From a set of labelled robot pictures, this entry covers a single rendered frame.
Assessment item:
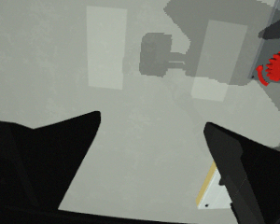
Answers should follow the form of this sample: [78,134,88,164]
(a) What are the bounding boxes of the red gear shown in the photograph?
[265,51,280,81]

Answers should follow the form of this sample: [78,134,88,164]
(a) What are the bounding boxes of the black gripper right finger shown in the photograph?
[203,122,280,224]

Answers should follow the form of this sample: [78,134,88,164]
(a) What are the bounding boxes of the red curved arrow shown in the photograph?
[256,65,269,87]

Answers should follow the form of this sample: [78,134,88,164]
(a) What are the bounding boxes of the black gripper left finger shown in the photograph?
[0,111,101,209]

